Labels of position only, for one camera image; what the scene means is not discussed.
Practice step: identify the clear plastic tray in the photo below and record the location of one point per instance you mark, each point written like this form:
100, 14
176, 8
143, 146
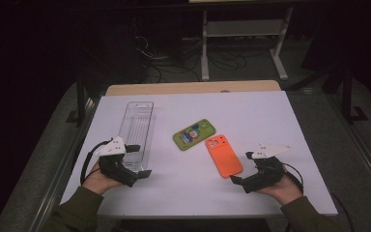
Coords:
136, 129

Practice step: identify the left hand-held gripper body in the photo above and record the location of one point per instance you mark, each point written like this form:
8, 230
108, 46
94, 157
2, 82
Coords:
114, 167

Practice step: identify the black metal stand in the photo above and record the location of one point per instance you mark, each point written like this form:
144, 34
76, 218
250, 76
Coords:
348, 96
81, 100

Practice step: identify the white metal desk frame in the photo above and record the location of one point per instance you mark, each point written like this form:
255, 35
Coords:
243, 28

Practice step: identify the green cartoon phone case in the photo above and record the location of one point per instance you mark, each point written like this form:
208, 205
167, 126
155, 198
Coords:
194, 134

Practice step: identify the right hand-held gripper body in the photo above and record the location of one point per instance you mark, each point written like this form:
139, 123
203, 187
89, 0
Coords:
267, 174

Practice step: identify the white board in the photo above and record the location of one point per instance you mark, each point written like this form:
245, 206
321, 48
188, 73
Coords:
206, 193

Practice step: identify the orange phone case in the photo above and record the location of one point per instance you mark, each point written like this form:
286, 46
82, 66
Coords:
223, 156

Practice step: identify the aluminium rail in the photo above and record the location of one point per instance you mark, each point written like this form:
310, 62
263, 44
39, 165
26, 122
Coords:
61, 180
364, 158

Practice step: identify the person's right hand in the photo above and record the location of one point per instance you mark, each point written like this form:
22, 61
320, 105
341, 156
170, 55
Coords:
286, 191

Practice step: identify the wooden table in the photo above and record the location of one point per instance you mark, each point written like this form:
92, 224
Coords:
190, 87

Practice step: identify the person's left hand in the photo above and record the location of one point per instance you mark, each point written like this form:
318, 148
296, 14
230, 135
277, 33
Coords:
98, 182

